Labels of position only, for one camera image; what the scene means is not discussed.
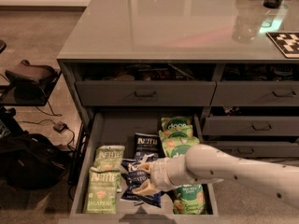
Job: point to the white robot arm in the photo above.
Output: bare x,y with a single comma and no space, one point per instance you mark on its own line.
203,164

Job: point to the blue kettle chip bag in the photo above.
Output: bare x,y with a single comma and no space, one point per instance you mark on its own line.
134,179
147,144

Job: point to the front green Kettle jalapeno bag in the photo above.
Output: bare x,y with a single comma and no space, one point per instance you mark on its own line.
102,191

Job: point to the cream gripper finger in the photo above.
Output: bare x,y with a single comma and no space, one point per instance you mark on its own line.
145,167
146,188

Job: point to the open grey middle drawer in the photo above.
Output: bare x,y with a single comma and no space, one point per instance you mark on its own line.
118,126

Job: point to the bottom right grey drawer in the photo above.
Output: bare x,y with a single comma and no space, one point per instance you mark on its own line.
257,149

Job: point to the top right grey drawer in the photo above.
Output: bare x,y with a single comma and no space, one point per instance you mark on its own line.
258,85

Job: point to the black power adapter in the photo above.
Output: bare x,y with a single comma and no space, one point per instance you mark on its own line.
59,127

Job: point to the back green Dang chip bag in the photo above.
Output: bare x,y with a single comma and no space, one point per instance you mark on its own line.
175,122

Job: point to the grey cabinet counter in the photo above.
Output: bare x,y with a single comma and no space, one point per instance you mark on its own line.
213,32

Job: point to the top left grey drawer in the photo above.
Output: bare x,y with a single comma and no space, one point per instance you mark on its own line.
146,84

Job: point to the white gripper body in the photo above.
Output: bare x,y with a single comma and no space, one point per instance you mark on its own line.
160,174

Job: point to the checkered marker board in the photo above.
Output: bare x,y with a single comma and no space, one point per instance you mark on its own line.
286,42

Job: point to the back green Kettle chip bag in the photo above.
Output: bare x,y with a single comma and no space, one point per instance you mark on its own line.
106,166

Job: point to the middle right grey drawer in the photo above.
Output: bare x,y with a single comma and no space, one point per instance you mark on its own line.
259,121

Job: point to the black backpack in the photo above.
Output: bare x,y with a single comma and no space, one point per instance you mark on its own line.
32,161

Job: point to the front green Dang chip bag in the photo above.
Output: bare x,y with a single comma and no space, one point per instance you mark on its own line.
189,200

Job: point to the green dang chip bag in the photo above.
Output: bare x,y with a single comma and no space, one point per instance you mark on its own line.
189,200
175,122
183,131
177,146

